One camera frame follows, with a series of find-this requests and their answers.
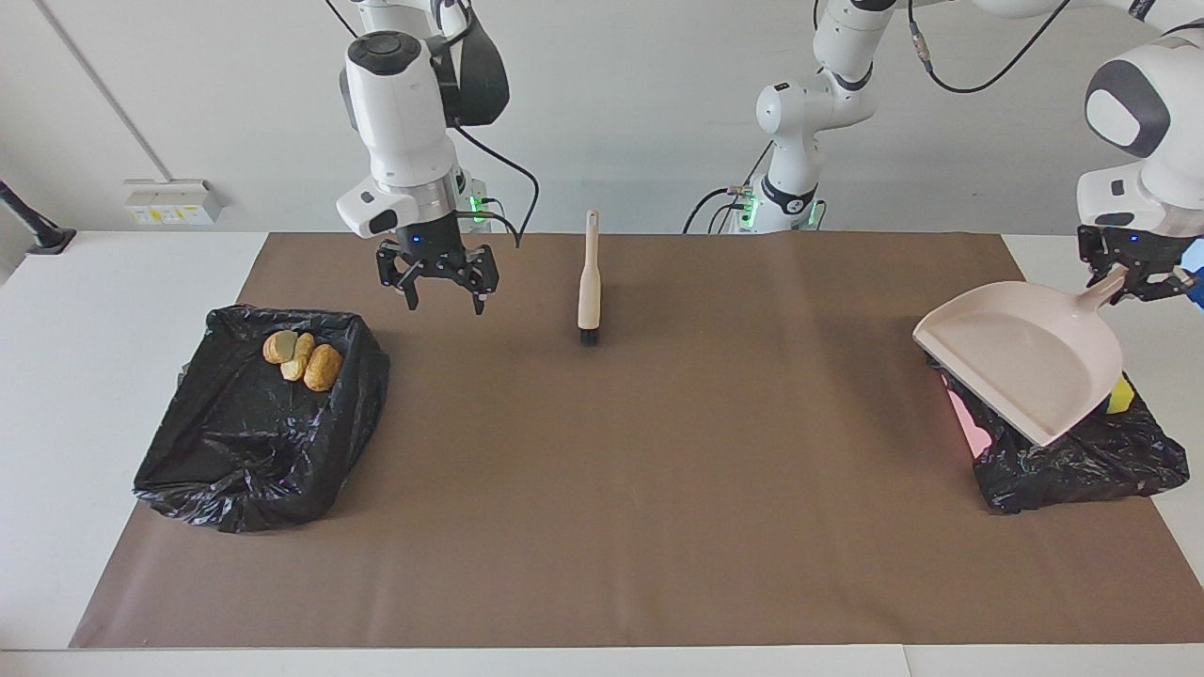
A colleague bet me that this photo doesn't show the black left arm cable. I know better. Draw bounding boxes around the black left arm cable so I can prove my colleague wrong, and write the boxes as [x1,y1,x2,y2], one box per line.
[903,0,1204,95]

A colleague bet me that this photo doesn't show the brown paper table mat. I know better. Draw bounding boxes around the brown paper table mat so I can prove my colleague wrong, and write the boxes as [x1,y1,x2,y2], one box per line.
[71,232,1204,650]

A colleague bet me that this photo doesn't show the black trash bag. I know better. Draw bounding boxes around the black trash bag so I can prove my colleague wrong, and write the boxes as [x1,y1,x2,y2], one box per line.
[133,304,390,535]
[927,353,1190,514]

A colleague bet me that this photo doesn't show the pale handled black bristle brush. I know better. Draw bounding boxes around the pale handled black bristle brush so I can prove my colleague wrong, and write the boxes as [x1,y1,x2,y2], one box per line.
[577,210,603,346]

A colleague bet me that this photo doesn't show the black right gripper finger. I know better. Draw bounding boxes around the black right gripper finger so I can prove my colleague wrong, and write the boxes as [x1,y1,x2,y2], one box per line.
[376,246,424,311]
[459,244,499,316]

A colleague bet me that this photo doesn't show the white wall socket box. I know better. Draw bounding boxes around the white wall socket box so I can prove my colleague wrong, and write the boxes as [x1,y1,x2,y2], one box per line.
[124,179,225,227]

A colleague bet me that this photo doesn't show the black base cable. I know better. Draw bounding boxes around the black base cable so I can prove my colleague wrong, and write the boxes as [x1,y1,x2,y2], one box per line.
[684,186,753,234]
[461,196,520,247]

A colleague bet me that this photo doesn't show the pink plastic bin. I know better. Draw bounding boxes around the pink plastic bin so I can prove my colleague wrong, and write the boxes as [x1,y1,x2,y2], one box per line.
[945,387,993,459]

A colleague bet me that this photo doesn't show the brown bread roll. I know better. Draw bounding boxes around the brown bread roll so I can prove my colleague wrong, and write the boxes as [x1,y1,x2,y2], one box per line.
[303,343,343,393]

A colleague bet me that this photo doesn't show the white wall conduit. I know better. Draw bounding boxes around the white wall conduit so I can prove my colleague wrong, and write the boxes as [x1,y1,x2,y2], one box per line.
[36,0,163,181]

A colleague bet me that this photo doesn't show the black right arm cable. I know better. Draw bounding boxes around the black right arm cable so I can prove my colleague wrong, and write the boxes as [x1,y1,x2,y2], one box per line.
[325,0,542,250]

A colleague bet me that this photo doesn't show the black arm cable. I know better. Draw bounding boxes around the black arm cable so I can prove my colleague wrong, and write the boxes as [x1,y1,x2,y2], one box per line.
[325,0,542,250]
[903,0,1204,95]

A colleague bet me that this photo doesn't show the pale pink plastic dustpan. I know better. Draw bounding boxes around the pale pink plastic dustpan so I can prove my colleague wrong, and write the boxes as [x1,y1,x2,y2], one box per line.
[912,271,1128,448]

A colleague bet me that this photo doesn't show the black camera stand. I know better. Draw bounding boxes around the black camera stand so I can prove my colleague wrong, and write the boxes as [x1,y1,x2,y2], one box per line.
[0,181,78,256]

